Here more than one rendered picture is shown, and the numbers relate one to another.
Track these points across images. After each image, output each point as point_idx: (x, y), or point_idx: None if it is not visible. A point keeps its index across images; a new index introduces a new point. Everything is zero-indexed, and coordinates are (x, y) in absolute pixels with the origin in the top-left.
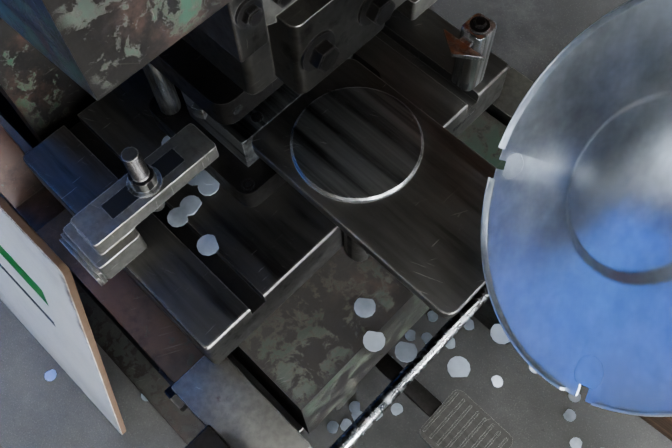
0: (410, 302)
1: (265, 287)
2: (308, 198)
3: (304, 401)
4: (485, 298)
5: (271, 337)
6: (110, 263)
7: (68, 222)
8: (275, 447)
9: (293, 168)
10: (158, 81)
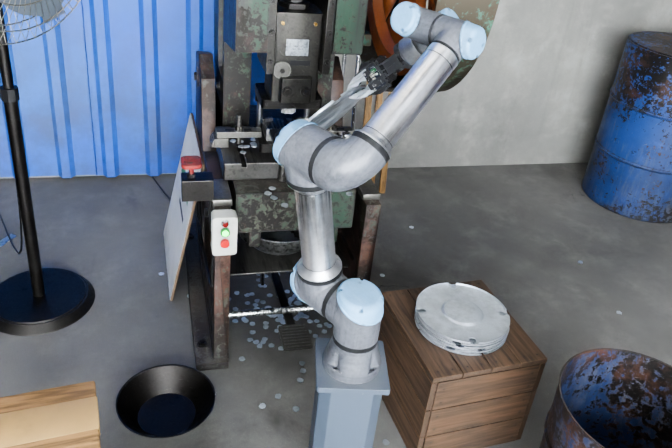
0: (286, 197)
1: (249, 162)
2: (272, 140)
3: (238, 193)
4: None
5: (242, 182)
6: (217, 140)
7: (213, 153)
8: (223, 196)
9: (274, 135)
10: (258, 112)
